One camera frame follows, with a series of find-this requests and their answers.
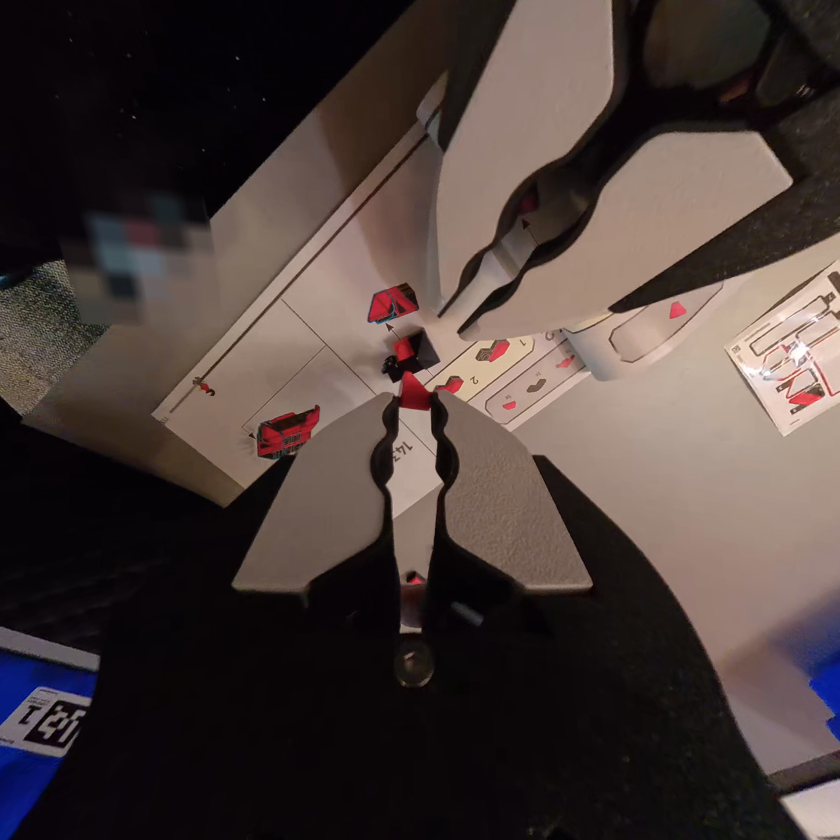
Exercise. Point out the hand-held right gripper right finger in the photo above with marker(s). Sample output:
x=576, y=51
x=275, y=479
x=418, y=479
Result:
x=512, y=518

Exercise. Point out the white instruction booklet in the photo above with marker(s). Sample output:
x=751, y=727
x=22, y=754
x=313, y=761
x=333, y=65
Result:
x=315, y=315

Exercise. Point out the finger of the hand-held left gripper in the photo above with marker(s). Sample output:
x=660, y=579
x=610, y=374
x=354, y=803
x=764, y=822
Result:
x=676, y=203
x=518, y=118

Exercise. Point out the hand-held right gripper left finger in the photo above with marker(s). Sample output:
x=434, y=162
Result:
x=315, y=518

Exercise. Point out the red sloped toy brick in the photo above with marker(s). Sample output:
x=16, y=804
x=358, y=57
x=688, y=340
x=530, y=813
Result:
x=417, y=392

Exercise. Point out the white sticker sheet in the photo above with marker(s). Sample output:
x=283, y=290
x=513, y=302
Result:
x=787, y=354

